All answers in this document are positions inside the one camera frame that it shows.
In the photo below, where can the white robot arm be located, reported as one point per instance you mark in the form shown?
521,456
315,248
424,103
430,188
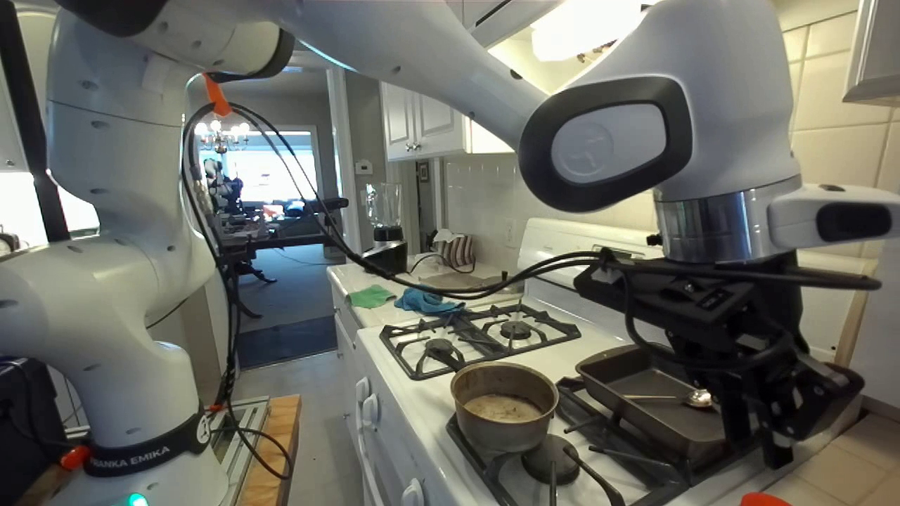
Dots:
711,93

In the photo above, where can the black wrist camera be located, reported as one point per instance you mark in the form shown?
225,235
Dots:
669,297

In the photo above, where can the dark dining table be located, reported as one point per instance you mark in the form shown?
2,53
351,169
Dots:
270,241

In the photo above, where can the striped dish rack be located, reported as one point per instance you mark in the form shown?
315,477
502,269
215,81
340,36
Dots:
455,254

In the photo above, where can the wooden board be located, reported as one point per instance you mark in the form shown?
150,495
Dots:
270,459

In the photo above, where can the black base blender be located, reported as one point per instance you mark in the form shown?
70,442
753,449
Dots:
382,254

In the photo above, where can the black bag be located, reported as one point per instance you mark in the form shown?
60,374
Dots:
28,432

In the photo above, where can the blue cloth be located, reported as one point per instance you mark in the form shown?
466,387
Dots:
423,303

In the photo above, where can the crystal chandelier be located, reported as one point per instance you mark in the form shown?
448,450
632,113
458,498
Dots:
219,136

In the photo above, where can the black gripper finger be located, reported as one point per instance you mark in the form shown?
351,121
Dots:
776,424
734,412

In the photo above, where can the black baking pan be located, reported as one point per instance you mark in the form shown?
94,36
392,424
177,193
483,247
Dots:
648,397

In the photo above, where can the metal saucepan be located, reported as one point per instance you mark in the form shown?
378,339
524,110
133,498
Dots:
504,408

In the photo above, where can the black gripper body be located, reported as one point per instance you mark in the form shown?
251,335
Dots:
759,320

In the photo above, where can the red lid spice shaker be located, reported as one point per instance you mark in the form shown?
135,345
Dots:
763,501

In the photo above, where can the green sponge cloth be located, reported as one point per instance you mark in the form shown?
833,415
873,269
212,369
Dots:
371,300

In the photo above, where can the white gas stove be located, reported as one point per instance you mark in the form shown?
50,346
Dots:
423,394

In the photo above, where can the white range hood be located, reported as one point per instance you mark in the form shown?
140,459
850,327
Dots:
563,30

